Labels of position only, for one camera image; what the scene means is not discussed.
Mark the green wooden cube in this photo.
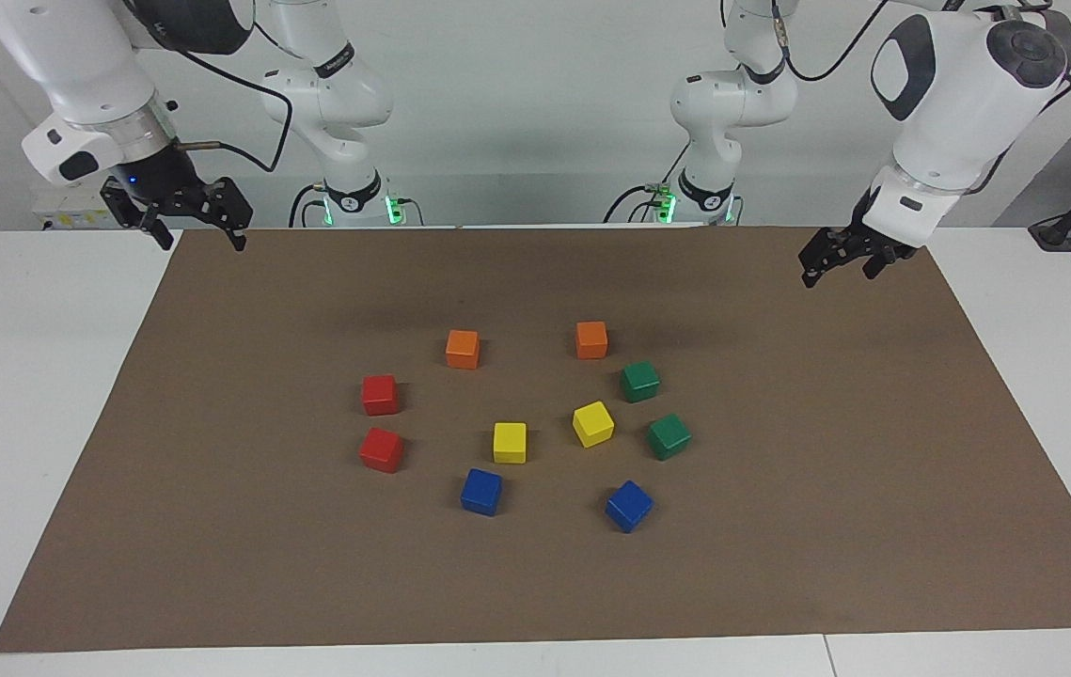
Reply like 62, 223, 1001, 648
619, 360, 661, 403
646, 413, 692, 461

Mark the red wooden cube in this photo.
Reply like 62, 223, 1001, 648
361, 374, 401, 417
358, 428, 405, 474

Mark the yellow wooden cube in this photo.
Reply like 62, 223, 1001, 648
572, 401, 615, 449
493, 422, 528, 464

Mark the brown paper table mat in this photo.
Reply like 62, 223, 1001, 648
0, 224, 1071, 654

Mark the blue wooden cube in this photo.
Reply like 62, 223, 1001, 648
605, 480, 654, 534
460, 467, 504, 517

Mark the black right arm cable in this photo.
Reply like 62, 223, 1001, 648
154, 19, 295, 176

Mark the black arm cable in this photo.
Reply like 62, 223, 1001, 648
770, 0, 1071, 194
154, 19, 295, 176

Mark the black base cable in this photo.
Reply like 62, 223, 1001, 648
288, 181, 327, 229
603, 141, 692, 225

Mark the white wall socket box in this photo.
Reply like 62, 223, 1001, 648
32, 179, 122, 230

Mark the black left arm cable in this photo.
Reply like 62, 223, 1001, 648
770, 0, 1071, 194

